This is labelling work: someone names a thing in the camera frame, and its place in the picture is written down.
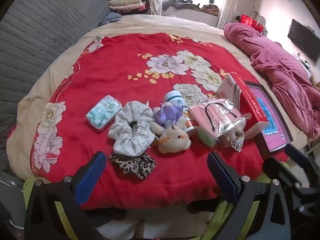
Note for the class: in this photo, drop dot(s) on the green white tissue pack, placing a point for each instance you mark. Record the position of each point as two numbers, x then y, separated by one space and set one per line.
102 112

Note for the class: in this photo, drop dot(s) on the white floral scrunchie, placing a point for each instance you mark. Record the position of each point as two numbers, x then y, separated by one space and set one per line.
130 142

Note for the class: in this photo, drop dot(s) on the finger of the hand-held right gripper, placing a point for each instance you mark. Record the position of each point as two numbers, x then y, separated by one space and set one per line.
295 152
277 170

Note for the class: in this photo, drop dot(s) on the red bags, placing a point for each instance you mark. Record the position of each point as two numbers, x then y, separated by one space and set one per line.
247 20

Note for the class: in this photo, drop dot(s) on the brown plush toy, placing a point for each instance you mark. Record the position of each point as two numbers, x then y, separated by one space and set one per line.
316 85

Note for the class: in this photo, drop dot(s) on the pink blue book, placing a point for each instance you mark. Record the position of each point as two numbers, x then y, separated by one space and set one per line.
267 120

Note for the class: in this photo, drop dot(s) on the pink face mask pack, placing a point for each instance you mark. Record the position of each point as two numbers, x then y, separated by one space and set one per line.
207 117

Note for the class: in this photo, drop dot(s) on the red tissue box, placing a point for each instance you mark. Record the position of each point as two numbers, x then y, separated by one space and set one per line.
250 107

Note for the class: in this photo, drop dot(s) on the stack of folded clothes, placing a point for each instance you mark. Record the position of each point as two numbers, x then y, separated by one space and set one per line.
127 2

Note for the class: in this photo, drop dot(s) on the grey quilted headboard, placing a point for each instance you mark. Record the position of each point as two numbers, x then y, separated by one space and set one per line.
37 35

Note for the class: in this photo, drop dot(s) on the leopard print scrunchie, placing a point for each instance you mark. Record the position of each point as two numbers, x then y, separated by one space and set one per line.
135 165

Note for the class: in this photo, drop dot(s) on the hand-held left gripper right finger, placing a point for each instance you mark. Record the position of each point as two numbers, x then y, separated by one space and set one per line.
222 177

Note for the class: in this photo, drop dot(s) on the mint green soft pouch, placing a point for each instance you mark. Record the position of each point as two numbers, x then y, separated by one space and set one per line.
206 137

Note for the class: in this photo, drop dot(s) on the plush toy with silver tiara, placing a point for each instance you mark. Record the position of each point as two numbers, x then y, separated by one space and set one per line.
232 135

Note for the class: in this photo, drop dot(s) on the white medicine bottle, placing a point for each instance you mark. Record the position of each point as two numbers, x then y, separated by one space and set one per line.
175 98

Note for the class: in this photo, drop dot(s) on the grey cloth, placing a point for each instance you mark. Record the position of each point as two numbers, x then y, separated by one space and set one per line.
175 3

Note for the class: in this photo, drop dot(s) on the brown patterned cloth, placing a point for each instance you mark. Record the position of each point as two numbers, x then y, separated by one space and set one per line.
210 8

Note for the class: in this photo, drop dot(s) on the blue patterned cloth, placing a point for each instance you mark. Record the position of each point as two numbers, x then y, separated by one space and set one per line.
110 18

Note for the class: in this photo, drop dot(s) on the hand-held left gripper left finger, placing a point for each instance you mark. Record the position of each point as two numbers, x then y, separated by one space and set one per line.
90 177

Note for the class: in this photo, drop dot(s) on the beige bed sheet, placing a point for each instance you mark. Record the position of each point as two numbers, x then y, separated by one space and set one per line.
150 22

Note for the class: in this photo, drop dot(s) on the pink duvet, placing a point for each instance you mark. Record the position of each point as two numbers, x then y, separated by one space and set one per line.
275 65

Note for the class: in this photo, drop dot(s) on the red floral blanket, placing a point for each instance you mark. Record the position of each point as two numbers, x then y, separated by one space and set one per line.
112 67

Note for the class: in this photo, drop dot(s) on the black wall television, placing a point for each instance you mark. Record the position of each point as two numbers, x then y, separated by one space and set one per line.
302 40

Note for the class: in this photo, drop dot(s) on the plush toy with purple bow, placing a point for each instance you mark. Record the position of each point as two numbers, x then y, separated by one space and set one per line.
175 140

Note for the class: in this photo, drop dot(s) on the lime green cloth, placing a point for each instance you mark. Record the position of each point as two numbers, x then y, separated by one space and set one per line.
221 217

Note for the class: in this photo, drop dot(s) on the dark shallow box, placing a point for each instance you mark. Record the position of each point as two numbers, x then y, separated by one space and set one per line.
265 148

